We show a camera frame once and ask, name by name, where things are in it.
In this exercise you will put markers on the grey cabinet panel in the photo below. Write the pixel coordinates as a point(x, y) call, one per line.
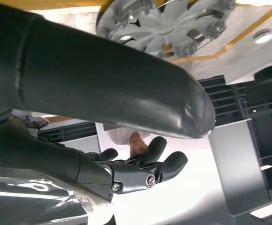
point(236, 167)

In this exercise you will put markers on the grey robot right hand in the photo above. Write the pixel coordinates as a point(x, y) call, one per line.
point(91, 80)

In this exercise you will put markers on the open cardboard box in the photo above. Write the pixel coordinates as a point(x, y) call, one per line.
point(56, 119)

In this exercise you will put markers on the steel workbench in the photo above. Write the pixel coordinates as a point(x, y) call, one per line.
point(244, 62)

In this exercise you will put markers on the small round puck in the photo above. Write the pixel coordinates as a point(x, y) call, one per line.
point(263, 37)

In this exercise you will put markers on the dark slatted shelving unit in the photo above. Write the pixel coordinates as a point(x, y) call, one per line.
point(267, 124)

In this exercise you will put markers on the white strip light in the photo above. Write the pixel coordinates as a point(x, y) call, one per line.
point(267, 211)

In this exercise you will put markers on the person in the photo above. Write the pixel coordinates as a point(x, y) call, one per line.
point(137, 144)

